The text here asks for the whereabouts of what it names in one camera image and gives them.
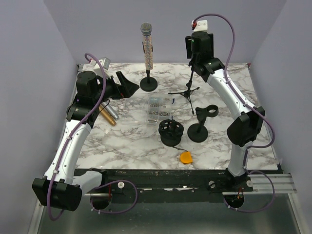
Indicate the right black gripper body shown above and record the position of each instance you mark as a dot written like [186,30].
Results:
[188,42]

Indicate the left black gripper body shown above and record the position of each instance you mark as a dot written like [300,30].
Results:
[111,90]

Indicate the silver microphone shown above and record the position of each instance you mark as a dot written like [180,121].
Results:
[107,106]

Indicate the gold microphone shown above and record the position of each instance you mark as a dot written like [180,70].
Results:
[107,116]

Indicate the black tripod shock mount stand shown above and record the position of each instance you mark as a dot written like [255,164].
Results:
[187,94]

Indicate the shock mount round base stand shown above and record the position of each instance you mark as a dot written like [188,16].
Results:
[171,132]

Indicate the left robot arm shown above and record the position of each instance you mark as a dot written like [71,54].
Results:
[59,187]

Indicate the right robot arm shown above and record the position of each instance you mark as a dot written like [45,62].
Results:
[248,118]

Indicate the round base stand, glitter mic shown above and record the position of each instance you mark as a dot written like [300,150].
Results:
[148,83]

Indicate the glitter microphone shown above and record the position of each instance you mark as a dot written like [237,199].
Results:
[146,29]

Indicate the clear screw organizer box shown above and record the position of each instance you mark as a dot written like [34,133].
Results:
[159,108]

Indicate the orange tape measure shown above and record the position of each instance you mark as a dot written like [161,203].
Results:
[186,158]

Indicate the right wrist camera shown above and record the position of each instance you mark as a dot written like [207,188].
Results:
[200,26]

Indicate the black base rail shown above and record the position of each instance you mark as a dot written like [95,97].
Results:
[181,186]

